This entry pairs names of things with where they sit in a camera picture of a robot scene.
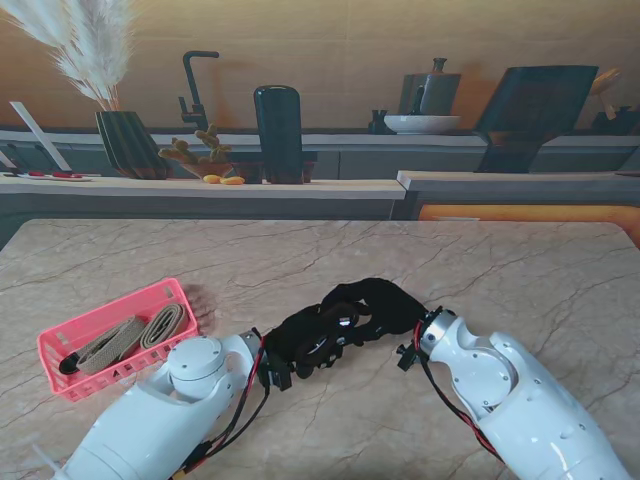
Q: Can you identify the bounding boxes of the white pampas grass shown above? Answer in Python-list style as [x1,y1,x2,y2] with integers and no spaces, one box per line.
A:
[0,0,136,112]

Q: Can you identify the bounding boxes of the left arm red black cables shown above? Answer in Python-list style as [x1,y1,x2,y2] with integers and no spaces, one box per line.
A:
[172,337,271,480]

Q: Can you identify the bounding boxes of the black kitchen faucet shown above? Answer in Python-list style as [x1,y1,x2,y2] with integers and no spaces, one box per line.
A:
[178,50,221,132]

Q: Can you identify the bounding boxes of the cactus plant in bowl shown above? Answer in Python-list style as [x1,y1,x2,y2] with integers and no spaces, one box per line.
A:
[158,123,234,179]

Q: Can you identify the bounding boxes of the arm red black cables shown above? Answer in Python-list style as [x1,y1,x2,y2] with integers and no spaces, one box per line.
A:
[412,319,504,461]
[172,337,271,480]

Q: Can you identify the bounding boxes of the white leaning slat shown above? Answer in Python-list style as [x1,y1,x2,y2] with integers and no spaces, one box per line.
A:
[8,101,74,172]

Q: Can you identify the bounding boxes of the pink plastic storage basket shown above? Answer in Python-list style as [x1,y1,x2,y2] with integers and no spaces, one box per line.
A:
[37,278,201,403]

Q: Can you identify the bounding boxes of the black leather belt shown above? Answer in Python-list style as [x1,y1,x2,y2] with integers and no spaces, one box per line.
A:
[294,299,374,371]

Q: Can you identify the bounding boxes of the plate with red slices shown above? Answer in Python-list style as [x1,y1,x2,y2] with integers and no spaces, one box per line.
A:
[0,170,95,182]

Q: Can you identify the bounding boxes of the grey counter with orange light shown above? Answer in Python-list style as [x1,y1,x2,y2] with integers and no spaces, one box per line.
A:
[396,169,640,222]

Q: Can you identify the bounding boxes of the grey jug with lid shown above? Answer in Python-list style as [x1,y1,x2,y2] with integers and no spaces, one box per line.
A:
[398,57,463,117]

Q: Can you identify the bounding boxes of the white shallow bowl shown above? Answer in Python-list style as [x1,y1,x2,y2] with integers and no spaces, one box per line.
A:
[383,114,462,136]

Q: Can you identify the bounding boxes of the long beige woven belt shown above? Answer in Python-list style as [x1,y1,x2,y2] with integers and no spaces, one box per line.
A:
[58,315,148,376]

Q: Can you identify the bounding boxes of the dark box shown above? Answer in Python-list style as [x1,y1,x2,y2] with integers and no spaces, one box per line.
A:
[592,105,640,136]

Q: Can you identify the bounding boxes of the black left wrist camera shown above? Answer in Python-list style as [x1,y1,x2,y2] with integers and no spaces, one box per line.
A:
[262,355,294,392]

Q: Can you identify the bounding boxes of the dark ribbed vase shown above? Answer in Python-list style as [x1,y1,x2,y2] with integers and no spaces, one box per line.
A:
[94,110,171,180]

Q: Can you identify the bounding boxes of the right arm red black cables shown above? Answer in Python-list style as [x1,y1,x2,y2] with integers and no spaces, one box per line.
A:
[412,319,504,461]

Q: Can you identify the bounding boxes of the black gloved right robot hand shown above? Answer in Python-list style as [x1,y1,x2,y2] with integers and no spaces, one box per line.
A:
[320,278,430,347]

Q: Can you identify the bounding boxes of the yellow wooden utensil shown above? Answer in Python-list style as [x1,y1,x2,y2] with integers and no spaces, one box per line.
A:
[589,67,624,121]

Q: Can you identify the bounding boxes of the grey back cabinet counter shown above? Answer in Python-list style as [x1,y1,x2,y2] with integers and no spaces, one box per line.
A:
[0,127,640,180]

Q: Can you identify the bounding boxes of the dark slanted board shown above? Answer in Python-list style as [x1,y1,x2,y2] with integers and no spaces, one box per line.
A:
[472,64,600,175]

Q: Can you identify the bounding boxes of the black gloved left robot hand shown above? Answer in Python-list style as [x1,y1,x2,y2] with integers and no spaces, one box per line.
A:
[262,302,374,380]

